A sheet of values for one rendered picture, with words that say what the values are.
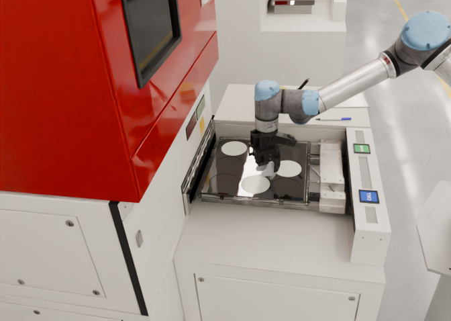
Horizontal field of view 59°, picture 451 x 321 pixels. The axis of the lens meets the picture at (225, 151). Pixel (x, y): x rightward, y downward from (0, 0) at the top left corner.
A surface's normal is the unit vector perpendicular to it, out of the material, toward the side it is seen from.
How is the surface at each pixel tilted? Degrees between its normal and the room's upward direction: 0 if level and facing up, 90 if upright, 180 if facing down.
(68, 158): 90
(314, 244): 0
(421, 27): 43
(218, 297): 90
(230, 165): 0
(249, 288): 90
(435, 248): 0
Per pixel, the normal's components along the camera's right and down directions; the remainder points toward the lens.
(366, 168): -0.06, -0.83
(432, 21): -0.27, -0.23
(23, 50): -0.19, 0.56
